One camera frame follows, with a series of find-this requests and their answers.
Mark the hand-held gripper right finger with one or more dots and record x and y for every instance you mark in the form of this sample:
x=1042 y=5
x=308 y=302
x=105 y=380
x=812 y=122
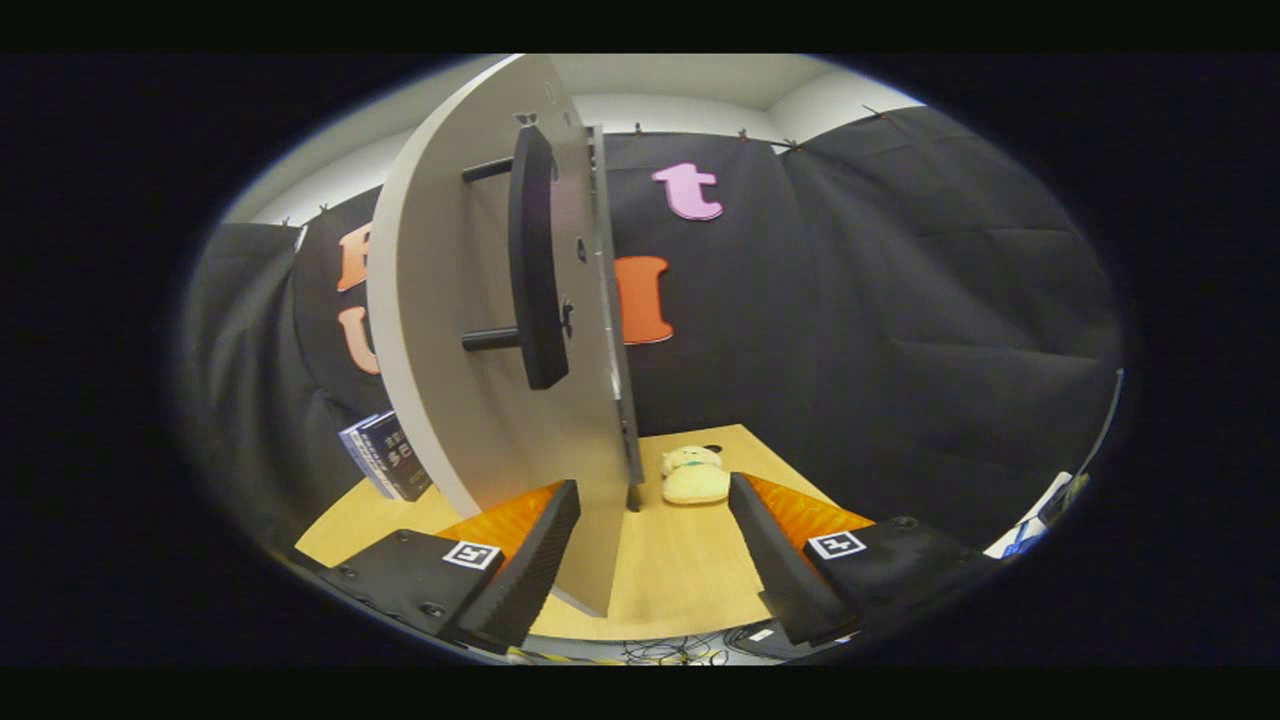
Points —
x=785 y=580

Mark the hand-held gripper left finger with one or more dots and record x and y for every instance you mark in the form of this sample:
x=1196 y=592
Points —
x=525 y=590

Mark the black box device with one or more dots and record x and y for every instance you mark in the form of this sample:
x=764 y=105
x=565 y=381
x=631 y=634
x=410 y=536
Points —
x=760 y=645

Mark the yellow plush toy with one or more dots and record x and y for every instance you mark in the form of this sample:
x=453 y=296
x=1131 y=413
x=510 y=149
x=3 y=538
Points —
x=695 y=482

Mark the grey cabinet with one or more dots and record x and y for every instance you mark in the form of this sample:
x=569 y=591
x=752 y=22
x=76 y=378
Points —
x=625 y=440

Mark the dark blue book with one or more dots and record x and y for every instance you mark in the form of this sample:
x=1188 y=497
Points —
x=400 y=460

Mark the blue white book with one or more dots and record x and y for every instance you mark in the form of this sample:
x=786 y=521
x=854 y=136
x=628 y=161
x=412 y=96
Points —
x=358 y=452

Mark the white side table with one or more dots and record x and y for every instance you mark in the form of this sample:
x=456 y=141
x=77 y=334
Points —
x=1020 y=535

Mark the black backdrop cloth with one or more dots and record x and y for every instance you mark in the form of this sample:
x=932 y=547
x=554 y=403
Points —
x=900 y=300

